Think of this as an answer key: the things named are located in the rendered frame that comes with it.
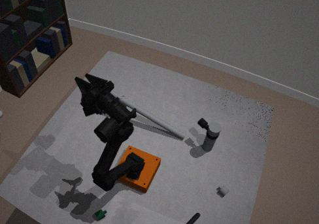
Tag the grey post with rounded cap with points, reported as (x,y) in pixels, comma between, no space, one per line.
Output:
(214,130)

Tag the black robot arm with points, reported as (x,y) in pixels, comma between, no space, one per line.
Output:
(113,132)

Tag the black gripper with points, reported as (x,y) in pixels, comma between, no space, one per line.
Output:
(97,91)

